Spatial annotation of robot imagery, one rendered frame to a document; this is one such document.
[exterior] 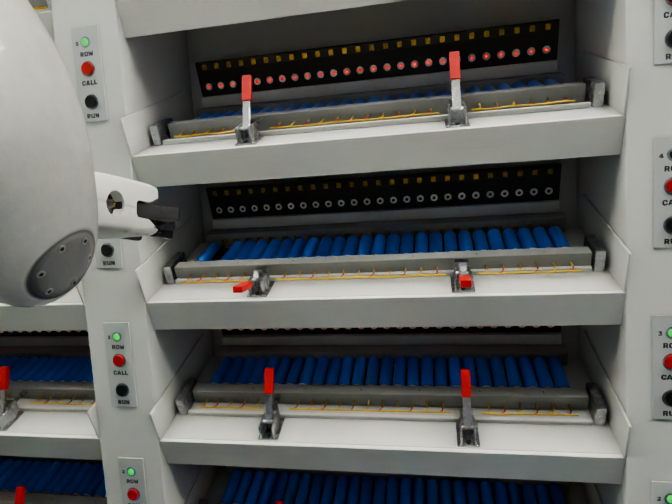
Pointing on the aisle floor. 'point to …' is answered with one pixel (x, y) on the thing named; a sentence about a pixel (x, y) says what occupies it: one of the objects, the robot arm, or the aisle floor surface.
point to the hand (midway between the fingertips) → (145, 224)
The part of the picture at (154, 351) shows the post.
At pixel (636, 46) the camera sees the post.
